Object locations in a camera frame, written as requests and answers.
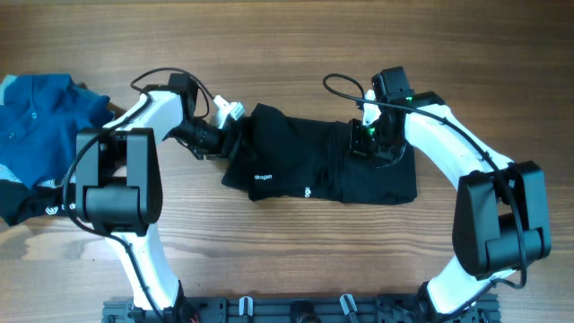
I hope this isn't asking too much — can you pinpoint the black polo shirt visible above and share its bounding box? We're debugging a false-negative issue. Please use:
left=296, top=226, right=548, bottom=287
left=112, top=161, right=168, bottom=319
left=222, top=103, right=418, bottom=205

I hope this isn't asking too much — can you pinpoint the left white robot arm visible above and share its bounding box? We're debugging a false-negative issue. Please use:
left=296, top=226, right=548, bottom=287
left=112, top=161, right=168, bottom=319
left=66, top=67, right=245, bottom=322

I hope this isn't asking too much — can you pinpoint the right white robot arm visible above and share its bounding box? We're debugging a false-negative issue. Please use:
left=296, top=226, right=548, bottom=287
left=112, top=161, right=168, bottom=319
left=350, top=66, right=552, bottom=322

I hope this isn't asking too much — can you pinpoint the blue polo shirt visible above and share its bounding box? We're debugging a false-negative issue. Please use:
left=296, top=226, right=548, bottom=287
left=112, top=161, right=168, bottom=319
left=0, top=74, right=116, bottom=189

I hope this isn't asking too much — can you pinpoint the black shirt with white logo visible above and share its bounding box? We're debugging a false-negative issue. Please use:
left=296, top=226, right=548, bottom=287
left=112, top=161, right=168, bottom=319
left=1, top=179, right=67, bottom=226

